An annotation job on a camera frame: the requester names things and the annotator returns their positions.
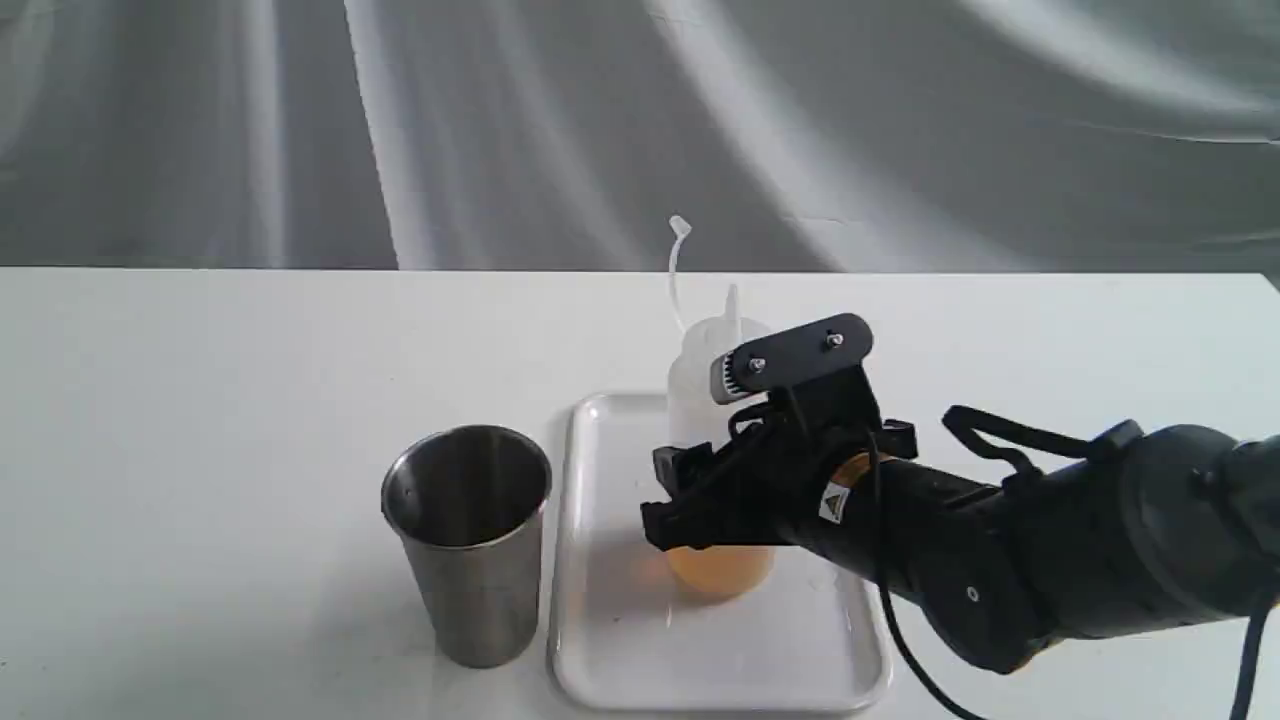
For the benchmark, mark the white plastic tray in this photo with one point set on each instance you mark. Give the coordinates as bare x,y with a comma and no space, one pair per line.
626,636

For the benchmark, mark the grey fabric backdrop curtain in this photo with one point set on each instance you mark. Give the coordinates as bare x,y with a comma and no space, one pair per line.
795,136

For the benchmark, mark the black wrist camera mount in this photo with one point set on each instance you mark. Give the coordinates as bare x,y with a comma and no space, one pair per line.
790,358

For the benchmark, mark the translucent squeeze bottle amber liquid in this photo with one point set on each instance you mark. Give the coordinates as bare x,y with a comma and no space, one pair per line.
722,573

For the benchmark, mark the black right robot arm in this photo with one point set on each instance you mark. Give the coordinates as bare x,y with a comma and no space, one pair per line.
1127,533

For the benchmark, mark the stainless steel cup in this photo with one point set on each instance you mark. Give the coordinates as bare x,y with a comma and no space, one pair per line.
468,506

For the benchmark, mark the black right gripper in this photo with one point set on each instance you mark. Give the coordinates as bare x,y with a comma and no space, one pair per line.
843,489

